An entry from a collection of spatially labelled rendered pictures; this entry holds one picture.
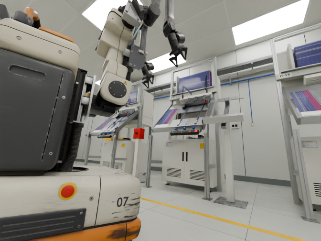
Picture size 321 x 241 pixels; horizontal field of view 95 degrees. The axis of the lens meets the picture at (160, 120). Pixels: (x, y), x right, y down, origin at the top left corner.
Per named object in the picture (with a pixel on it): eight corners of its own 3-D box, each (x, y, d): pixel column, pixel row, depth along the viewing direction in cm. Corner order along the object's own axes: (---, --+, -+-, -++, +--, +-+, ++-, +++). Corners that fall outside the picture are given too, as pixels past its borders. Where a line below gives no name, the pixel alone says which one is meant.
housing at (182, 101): (212, 103, 210) (210, 93, 204) (181, 107, 237) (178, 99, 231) (213, 100, 216) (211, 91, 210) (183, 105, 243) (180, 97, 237)
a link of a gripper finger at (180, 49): (184, 63, 102) (180, 50, 102) (191, 58, 96) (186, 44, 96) (176, 64, 99) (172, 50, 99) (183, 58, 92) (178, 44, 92)
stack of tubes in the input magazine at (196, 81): (210, 86, 211) (209, 69, 218) (178, 93, 240) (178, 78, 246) (212, 89, 221) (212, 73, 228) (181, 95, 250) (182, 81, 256)
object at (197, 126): (202, 130, 160) (200, 124, 157) (154, 132, 197) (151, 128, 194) (202, 129, 161) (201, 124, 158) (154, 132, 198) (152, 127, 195)
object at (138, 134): (134, 183, 196) (140, 126, 215) (122, 181, 210) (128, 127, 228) (146, 181, 216) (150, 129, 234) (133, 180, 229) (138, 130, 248)
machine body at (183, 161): (213, 193, 165) (211, 138, 180) (161, 184, 203) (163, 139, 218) (225, 186, 217) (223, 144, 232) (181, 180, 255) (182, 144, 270)
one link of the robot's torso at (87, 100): (76, 112, 73) (85, 69, 79) (73, 122, 97) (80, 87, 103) (127, 121, 87) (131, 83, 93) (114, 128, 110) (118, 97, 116)
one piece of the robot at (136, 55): (122, 62, 86) (126, 31, 91) (110, 81, 108) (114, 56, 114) (146, 71, 94) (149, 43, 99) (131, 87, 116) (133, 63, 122)
